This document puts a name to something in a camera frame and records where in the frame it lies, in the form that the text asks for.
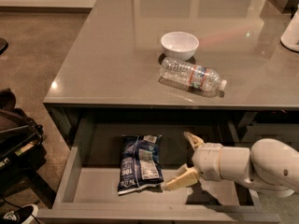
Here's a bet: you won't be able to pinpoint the clear plastic water bottle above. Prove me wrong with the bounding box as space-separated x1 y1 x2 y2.
160 57 227 91

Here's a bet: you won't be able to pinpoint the dark round object left edge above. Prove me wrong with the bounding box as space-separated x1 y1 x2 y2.
0 37 8 54

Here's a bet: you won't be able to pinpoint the white bowl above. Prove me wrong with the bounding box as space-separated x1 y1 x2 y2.
160 32 199 61

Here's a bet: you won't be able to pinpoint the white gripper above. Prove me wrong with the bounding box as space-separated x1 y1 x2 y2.
164 132 223 191

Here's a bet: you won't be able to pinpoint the open grey top drawer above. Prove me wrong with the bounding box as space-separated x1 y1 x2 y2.
38 110 280 224

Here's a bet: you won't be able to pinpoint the black bag on stand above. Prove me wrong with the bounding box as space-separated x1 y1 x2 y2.
0 89 43 169

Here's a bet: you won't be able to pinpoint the closed lower grey drawers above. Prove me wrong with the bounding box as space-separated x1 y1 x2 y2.
240 124 299 146

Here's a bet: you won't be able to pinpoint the blue chip bag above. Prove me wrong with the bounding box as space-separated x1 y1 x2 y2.
118 134 164 195

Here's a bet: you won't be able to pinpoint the black and white sneaker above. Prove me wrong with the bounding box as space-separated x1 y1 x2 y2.
0 204 38 224

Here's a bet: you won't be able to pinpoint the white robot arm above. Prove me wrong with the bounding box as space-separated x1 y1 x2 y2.
164 132 299 197

